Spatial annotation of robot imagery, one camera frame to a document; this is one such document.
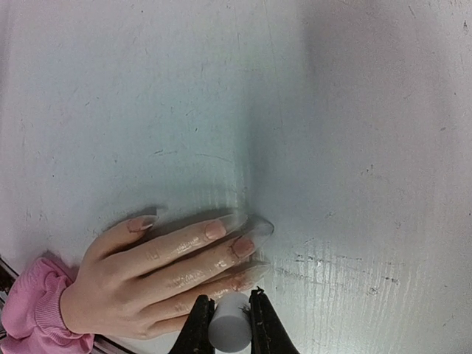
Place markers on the aluminium front base frame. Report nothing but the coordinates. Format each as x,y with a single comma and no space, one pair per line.
7,277

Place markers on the mannequin hand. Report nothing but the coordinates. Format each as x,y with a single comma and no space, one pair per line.
134,287

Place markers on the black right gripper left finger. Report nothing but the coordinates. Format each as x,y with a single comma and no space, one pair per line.
194,335

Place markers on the pink sleeved forearm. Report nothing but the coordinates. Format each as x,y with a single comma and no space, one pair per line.
32,317

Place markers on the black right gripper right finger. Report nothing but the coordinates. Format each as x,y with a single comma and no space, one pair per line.
268,334

